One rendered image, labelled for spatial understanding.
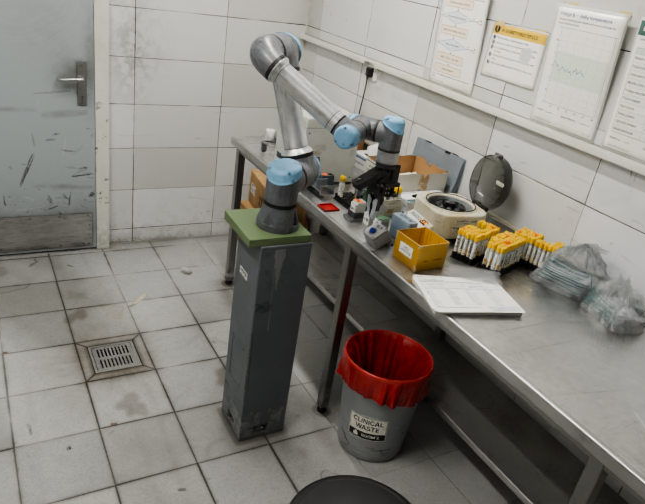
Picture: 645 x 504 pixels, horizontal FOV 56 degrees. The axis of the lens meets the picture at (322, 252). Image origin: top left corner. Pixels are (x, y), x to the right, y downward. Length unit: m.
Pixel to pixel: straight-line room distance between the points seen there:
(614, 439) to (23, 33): 3.07
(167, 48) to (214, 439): 2.18
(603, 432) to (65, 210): 3.04
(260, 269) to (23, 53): 1.91
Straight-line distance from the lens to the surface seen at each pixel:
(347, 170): 2.77
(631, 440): 1.66
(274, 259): 2.11
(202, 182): 3.98
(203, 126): 3.86
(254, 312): 2.19
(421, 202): 2.42
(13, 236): 3.83
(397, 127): 2.01
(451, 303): 1.91
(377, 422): 2.42
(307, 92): 1.97
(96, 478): 2.45
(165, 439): 2.57
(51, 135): 3.63
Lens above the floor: 1.77
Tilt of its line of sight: 26 degrees down
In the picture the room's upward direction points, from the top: 9 degrees clockwise
